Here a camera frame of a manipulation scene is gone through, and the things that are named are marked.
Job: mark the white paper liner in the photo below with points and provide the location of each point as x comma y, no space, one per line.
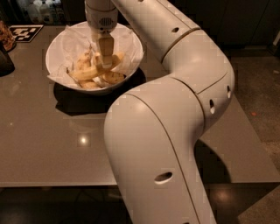
74,60

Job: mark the white bowl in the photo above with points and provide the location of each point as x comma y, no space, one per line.
65,49

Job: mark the yellow banana lower left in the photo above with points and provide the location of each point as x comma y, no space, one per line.
83,62

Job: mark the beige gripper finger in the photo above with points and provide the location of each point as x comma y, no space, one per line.
106,47
94,35

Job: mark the brown patterned object far left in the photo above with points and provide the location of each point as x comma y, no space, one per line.
6,37

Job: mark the yellow banana lower right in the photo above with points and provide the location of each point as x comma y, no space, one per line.
107,74

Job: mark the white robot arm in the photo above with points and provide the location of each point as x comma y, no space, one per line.
150,131

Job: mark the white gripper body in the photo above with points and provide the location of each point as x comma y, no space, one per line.
101,20

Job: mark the dark object at left edge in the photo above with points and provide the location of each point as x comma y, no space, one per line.
6,64

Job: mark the black white fiducial marker card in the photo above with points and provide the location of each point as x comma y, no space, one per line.
25,33

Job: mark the clear bottles in background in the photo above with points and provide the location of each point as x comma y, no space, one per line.
42,12

